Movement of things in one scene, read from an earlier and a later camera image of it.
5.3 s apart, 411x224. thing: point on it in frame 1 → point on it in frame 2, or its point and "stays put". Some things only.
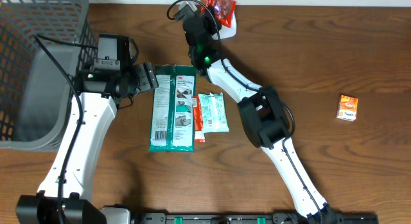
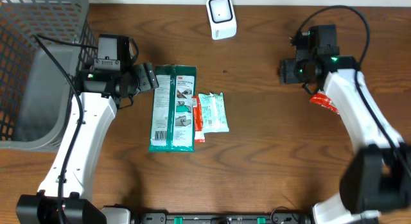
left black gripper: [147, 74] stays put
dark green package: [172, 120] stays put
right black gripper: [210, 17] → [288, 71]
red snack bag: [223, 8] → [323, 100]
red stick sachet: [199, 134] stays put
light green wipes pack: [214, 119] stays put
